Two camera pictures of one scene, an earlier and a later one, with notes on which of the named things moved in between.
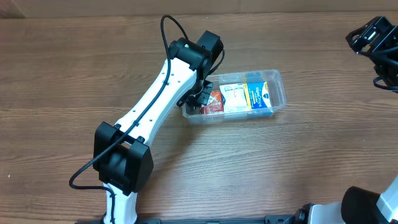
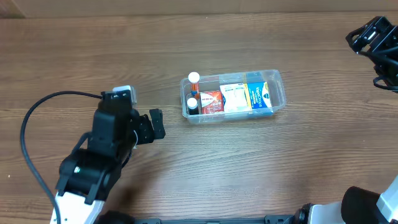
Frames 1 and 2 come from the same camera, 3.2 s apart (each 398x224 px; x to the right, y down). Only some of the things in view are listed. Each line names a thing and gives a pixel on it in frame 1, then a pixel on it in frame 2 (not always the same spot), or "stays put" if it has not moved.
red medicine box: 215,103 stays put
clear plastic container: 241,94 stays put
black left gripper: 199,98 -> 144,130
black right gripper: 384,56 stays put
